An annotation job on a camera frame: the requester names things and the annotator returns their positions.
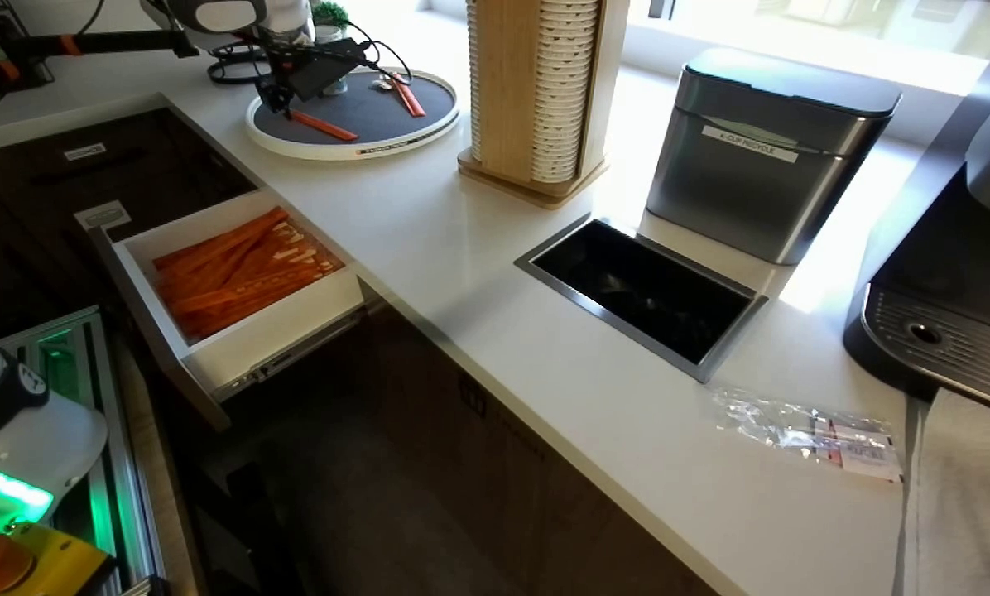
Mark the dark wooden cabinet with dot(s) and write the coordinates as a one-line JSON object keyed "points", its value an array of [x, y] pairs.
{"points": [[130, 171]]}

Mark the black stand bar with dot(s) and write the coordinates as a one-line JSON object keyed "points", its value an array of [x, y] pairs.
{"points": [[106, 44]]}

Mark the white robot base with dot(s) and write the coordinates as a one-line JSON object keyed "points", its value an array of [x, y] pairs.
{"points": [[17, 436]]}

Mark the wooden cup dispenser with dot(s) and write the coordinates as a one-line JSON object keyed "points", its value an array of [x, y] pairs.
{"points": [[504, 101]]}

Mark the yellow box with orange button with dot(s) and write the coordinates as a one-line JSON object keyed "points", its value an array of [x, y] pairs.
{"points": [[40, 559]]}

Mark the white open drawer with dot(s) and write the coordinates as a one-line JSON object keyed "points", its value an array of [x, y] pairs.
{"points": [[279, 325]]}

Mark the stainless steel bin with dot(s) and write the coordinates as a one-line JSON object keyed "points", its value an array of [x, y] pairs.
{"points": [[758, 166]]}

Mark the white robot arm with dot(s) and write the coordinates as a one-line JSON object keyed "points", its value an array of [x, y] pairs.
{"points": [[234, 17]]}

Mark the aluminium frame rail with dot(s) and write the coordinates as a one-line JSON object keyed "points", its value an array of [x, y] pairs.
{"points": [[112, 442]]}

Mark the clear plastic packet bag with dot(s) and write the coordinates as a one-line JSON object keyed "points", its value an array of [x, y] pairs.
{"points": [[810, 432]]}

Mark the black coffee machine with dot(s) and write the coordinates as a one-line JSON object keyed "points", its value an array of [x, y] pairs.
{"points": [[943, 298]]}

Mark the heap of orange sachets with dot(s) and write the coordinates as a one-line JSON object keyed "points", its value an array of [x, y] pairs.
{"points": [[239, 270]]}

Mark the stack of paper cups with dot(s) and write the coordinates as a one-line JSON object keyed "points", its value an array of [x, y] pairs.
{"points": [[564, 88]]}

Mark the long orange sachet packet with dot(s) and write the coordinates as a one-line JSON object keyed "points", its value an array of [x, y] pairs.
{"points": [[330, 128]]}

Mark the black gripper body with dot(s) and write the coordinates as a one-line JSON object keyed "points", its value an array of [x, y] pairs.
{"points": [[321, 68]]}

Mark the steel-framed counter waste chute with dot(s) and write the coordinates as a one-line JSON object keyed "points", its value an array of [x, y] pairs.
{"points": [[638, 288]]}

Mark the white cloth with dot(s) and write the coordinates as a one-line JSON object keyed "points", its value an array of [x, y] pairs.
{"points": [[960, 497]]}

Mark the round white-rimmed dark tray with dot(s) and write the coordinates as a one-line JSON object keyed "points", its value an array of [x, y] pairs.
{"points": [[387, 123]]}

